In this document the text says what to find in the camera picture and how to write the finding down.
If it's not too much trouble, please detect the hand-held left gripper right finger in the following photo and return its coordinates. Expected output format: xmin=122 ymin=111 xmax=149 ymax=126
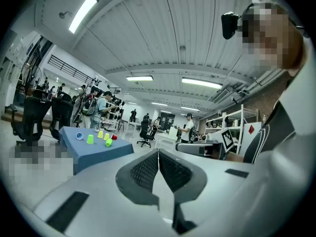
xmin=158 ymin=149 xmax=207 ymax=204

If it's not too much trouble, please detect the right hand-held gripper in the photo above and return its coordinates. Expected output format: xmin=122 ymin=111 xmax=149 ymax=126
xmin=175 ymin=128 xmax=235 ymax=160

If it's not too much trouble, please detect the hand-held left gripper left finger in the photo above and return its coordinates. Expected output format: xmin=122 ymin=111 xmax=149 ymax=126
xmin=115 ymin=148 xmax=160 ymax=206

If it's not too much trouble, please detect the person's right forearm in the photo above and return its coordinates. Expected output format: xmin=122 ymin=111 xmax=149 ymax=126
xmin=225 ymin=151 xmax=245 ymax=163

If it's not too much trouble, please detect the table with blue cloth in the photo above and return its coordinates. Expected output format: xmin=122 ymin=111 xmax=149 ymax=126
xmin=58 ymin=126 xmax=135 ymax=175

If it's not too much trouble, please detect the black office chair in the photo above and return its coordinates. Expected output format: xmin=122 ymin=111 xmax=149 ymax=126
xmin=136 ymin=119 xmax=155 ymax=149
xmin=49 ymin=92 xmax=74 ymax=143
xmin=9 ymin=96 xmax=52 ymax=147

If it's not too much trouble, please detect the white metal shelf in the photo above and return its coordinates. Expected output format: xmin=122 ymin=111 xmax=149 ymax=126
xmin=205 ymin=104 xmax=259 ymax=155

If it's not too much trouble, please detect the long ceiling light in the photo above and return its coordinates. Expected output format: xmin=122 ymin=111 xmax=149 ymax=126
xmin=68 ymin=0 xmax=99 ymax=34
xmin=126 ymin=75 xmax=154 ymax=81
xmin=182 ymin=77 xmax=224 ymax=90

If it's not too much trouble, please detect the white shelf rack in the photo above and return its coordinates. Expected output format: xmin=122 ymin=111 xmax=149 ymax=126
xmin=105 ymin=97 xmax=126 ymax=132

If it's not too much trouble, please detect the white board with red diamond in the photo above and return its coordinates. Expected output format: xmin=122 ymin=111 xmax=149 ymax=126
xmin=243 ymin=121 xmax=263 ymax=157

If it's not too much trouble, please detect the group of black headgear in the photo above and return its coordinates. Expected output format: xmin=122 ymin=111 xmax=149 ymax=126
xmin=108 ymin=96 xmax=126 ymax=120

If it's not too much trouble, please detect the person's black printed shirt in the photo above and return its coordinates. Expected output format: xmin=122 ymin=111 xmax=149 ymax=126
xmin=243 ymin=99 xmax=297 ymax=164

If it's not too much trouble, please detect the black balcony railing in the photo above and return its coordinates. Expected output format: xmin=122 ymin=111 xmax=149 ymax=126
xmin=47 ymin=54 xmax=96 ymax=84

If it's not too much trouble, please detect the person's head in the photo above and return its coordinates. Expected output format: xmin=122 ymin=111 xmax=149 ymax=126
xmin=241 ymin=1 xmax=306 ymax=78

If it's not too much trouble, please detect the black standing fan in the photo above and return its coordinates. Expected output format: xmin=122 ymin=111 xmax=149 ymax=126
xmin=21 ymin=64 xmax=42 ymax=101

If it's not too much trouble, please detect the black head-worn camera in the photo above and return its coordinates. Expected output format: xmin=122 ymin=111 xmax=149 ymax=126
xmin=221 ymin=11 xmax=242 ymax=40

